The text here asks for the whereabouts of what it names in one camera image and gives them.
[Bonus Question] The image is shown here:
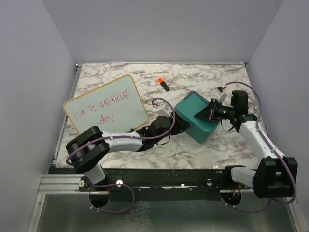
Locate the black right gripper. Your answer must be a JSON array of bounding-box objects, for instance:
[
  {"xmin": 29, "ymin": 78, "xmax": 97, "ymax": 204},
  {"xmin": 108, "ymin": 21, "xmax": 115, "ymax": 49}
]
[{"xmin": 195, "ymin": 99, "xmax": 235, "ymax": 122}]

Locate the teal medicine box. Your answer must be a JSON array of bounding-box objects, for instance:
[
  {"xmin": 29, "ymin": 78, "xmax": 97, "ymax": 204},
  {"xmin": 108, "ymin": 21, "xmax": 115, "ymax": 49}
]
[{"xmin": 174, "ymin": 91, "xmax": 222, "ymax": 144}]

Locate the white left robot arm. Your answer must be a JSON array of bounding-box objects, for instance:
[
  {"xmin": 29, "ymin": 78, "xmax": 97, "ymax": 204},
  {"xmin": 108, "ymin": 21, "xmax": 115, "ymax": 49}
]
[{"xmin": 66, "ymin": 114, "xmax": 190, "ymax": 191}]

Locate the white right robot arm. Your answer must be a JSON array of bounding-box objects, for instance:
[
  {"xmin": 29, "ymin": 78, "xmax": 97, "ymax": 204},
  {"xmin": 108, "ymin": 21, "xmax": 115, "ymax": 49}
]
[{"xmin": 195, "ymin": 90, "xmax": 298, "ymax": 200}]

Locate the orange black highlighter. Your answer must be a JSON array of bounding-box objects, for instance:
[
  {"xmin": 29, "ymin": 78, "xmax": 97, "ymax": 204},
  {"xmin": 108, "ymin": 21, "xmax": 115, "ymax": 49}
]
[{"xmin": 158, "ymin": 78, "xmax": 170, "ymax": 92}]

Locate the yellow framed whiteboard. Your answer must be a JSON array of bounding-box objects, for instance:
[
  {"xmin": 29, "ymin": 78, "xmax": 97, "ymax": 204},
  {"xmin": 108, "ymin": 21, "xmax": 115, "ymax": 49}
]
[{"xmin": 63, "ymin": 74, "xmax": 148, "ymax": 134}]

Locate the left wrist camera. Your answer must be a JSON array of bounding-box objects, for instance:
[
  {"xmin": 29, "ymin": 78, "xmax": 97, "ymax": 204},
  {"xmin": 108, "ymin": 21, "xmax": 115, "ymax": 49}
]
[{"xmin": 155, "ymin": 101, "xmax": 170, "ymax": 117}]

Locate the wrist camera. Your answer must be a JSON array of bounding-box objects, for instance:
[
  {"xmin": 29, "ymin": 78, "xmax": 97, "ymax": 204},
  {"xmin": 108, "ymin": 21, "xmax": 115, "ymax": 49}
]
[
  {"xmin": 217, "ymin": 86, "xmax": 227, "ymax": 103},
  {"xmin": 155, "ymin": 101, "xmax": 170, "ymax": 117}
]

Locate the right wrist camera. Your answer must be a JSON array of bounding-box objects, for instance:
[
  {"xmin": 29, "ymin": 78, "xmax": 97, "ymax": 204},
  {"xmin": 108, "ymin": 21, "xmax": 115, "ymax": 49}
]
[{"xmin": 217, "ymin": 86, "xmax": 227, "ymax": 103}]

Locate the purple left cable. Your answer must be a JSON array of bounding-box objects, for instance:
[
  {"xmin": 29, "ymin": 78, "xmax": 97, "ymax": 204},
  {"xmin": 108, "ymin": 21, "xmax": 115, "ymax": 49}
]
[{"xmin": 65, "ymin": 98, "xmax": 177, "ymax": 188}]

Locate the purple cable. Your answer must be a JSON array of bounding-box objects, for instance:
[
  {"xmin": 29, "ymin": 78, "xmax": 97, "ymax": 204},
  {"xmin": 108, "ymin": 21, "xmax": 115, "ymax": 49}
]
[
  {"xmin": 65, "ymin": 98, "xmax": 177, "ymax": 188},
  {"xmin": 221, "ymin": 81, "xmax": 298, "ymax": 213}
]

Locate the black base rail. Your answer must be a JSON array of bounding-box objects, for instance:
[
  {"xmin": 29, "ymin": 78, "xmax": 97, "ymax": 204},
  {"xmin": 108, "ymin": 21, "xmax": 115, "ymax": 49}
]
[{"xmin": 79, "ymin": 168, "xmax": 247, "ymax": 202}]

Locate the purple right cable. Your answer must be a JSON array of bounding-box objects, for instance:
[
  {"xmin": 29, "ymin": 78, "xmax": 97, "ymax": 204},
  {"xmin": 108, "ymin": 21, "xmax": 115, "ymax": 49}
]
[{"xmin": 221, "ymin": 81, "xmax": 298, "ymax": 213}]

